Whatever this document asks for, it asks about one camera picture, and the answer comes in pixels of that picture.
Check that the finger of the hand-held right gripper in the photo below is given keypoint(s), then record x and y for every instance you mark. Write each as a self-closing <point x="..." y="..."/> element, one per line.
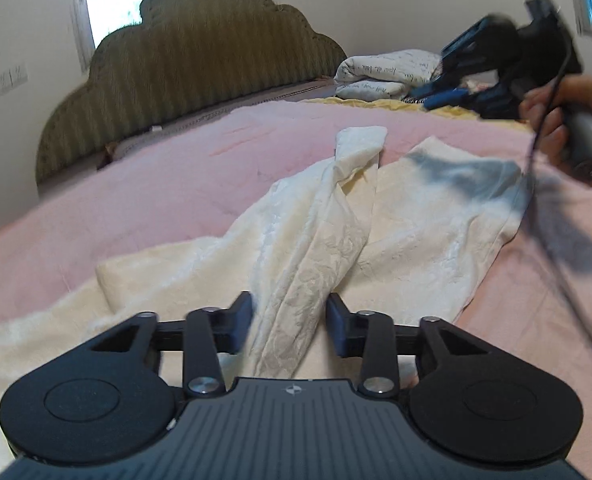
<point x="463" y="40"/>
<point x="446" y="98"/>

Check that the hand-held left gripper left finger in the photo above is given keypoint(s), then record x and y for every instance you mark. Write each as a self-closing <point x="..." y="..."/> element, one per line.
<point x="238" y="322"/>

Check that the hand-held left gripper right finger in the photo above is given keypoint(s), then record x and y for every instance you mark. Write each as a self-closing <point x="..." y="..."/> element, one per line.
<point x="337" y="322"/>

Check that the cream pants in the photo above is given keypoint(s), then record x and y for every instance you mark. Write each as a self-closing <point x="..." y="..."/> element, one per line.
<point x="301" y="240"/>

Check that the person's right hand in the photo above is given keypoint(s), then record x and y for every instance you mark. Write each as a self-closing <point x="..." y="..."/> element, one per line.
<point x="553" y="132"/>

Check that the folded white printed quilt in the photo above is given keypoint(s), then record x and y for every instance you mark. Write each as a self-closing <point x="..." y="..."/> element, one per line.
<point x="376" y="72"/>

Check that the pink blanket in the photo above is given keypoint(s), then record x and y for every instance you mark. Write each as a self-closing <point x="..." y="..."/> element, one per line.
<point x="176" y="175"/>

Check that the olive striped headboard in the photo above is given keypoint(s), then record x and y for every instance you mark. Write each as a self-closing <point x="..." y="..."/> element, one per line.
<point x="201" y="60"/>

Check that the white wall switch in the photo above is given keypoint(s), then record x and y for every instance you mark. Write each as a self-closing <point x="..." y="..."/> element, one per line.
<point x="20" y="75"/>
<point x="3" y="84"/>

